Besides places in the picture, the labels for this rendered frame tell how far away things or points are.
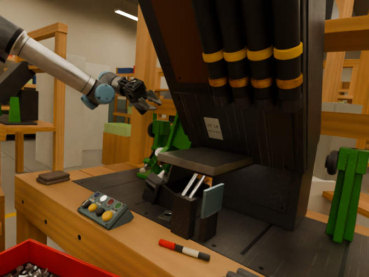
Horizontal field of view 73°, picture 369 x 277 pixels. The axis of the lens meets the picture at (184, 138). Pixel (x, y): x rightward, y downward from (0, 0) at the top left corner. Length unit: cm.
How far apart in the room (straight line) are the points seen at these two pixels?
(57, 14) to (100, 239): 807
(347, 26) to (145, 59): 96
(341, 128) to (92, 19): 848
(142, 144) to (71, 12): 752
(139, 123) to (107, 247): 87
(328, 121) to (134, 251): 82
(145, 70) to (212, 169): 103
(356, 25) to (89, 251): 99
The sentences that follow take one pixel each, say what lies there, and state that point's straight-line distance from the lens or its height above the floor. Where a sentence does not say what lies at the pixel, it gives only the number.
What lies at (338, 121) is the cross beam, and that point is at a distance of 108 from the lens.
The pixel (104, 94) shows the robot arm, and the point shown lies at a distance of 99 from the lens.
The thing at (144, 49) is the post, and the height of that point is 154.
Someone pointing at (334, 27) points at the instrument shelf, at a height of 152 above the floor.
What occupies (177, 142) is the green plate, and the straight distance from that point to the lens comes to 80.
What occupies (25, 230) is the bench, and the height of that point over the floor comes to 69.
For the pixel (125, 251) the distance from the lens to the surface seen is 68.
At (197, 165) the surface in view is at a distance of 53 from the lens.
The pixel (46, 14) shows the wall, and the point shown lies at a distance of 845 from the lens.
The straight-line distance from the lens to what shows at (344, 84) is 766.
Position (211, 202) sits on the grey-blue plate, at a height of 100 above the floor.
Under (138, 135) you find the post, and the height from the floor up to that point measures 105.
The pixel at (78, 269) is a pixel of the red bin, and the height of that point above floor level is 90.
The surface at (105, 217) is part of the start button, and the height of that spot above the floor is 93.
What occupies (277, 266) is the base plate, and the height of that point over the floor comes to 90.
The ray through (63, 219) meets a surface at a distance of 92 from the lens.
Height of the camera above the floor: 125
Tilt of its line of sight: 8 degrees down
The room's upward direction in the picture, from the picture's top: 5 degrees clockwise
